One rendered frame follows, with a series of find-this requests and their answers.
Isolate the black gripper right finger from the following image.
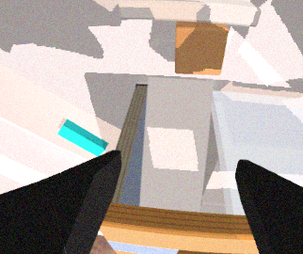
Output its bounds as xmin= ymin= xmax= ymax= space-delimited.
xmin=234 ymin=160 xmax=303 ymax=254

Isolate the small orange block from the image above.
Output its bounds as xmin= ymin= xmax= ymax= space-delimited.
xmin=175 ymin=21 xmax=230 ymax=75

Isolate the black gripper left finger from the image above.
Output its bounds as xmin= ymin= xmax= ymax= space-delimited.
xmin=0 ymin=150 xmax=121 ymax=254

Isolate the small cyan block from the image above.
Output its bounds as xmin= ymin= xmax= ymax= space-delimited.
xmin=57 ymin=120 xmax=109 ymax=156

